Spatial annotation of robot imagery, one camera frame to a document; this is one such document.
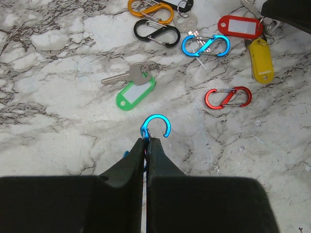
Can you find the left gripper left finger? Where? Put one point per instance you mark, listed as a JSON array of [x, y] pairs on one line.
[[107, 203]]

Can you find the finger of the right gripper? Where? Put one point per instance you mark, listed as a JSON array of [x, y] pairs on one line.
[[296, 13]]

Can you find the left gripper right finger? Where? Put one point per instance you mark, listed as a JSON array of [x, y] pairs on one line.
[[177, 203]]

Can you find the yellow key tag with key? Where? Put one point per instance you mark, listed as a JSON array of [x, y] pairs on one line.
[[262, 69]]

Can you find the blue carabiner front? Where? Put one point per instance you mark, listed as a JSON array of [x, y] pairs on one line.
[[153, 126]]

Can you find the red carabiner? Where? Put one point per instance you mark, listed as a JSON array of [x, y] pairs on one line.
[[230, 94]]

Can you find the red key tag with key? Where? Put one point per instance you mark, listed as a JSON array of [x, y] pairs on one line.
[[245, 27]]

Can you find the light blue carabiner middle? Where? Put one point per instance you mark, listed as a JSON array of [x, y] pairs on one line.
[[207, 41]]

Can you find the black key tag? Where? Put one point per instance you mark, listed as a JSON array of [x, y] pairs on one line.
[[180, 5]]

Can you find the green key tag with key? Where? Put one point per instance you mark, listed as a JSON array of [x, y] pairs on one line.
[[140, 82]]

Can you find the orange carabiner near black tag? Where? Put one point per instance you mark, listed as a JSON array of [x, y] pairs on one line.
[[154, 6]]

